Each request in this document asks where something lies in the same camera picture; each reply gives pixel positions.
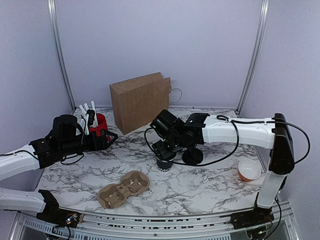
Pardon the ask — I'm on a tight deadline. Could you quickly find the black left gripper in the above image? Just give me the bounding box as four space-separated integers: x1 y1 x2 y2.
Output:
60 128 118 157

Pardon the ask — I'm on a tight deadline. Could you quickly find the black paper coffee cup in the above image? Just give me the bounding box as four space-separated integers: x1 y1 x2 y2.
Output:
156 155 175 172

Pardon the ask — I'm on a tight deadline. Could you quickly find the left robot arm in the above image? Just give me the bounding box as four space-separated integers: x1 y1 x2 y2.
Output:
0 114 118 228

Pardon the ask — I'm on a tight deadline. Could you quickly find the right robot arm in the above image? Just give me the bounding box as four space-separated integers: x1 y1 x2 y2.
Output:
150 109 295 229

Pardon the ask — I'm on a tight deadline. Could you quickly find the red cylindrical holder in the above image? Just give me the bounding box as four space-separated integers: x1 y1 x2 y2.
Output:
89 113 111 142

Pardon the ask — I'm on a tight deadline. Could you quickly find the white wrapped straw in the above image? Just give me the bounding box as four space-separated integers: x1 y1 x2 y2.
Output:
79 104 87 117
91 100 98 127
84 103 89 112

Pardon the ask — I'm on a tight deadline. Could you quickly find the stack of black lids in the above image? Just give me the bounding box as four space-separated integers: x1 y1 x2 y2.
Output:
182 148 204 166

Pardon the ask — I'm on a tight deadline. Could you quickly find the brown paper bag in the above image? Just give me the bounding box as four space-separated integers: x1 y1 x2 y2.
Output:
109 72 172 135

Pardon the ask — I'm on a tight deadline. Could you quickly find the brown cardboard cup carrier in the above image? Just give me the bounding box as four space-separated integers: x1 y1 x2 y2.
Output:
97 170 150 209

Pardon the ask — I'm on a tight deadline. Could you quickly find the orange white bowl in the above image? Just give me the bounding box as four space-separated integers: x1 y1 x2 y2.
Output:
237 159 261 182

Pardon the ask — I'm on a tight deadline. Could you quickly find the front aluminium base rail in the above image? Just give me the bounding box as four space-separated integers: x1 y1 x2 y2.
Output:
9 201 302 240

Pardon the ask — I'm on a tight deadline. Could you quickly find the left aluminium post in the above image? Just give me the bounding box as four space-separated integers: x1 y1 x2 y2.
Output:
47 0 76 112

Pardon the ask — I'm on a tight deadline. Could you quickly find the aluminium post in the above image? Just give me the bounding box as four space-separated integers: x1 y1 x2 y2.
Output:
236 0 270 115
47 0 76 112

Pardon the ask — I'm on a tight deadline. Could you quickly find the right aluminium post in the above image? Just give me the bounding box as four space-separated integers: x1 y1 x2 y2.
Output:
236 0 270 115

